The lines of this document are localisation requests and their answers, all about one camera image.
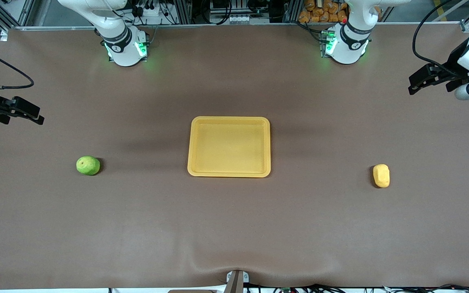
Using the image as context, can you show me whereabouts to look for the yellow potato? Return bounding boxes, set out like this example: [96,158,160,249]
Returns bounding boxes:
[373,164,391,188]

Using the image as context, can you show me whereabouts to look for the yellow plastic tray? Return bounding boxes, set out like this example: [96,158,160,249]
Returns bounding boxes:
[187,116,272,178]

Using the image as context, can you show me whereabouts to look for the bag of orange snacks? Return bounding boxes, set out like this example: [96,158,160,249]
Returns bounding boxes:
[298,0,348,23]

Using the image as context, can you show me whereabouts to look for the white power strip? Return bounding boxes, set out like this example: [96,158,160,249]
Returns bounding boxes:
[131,4,166,19]

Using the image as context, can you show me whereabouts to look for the brown table mat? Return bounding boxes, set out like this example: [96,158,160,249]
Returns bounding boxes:
[0,22,469,290]

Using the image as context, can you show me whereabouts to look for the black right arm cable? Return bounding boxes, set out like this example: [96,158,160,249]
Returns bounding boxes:
[0,41,35,90]

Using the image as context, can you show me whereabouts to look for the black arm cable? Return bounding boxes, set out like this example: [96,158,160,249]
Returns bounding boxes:
[412,0,469,78]
[0,41,35,90]

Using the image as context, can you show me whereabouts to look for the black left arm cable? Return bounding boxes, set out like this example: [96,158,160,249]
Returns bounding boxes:
[412,0,469,78]

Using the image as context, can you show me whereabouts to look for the aluminium frame rail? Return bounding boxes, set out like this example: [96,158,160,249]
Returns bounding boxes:
[0,21,463,31]

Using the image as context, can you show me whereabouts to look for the bundle of black cables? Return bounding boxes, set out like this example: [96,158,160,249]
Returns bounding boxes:
[247,284,469,293]

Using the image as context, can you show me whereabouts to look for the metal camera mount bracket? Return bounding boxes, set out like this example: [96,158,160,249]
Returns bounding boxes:
[226,270,249,293]

